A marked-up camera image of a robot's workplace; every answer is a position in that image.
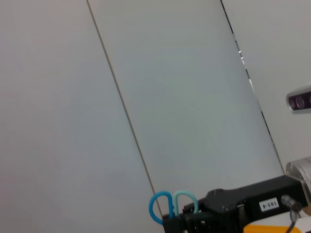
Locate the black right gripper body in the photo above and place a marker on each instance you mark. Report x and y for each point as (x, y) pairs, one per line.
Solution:
(243, 204)

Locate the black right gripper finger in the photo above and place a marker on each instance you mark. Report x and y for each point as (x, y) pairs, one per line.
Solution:
(175, 224)
(192, 208)

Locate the blue scissors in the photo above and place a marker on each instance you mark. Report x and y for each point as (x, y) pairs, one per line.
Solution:
(170, 201)

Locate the yellow plastic bin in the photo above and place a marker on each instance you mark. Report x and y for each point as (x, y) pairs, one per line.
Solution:
(267, 229)

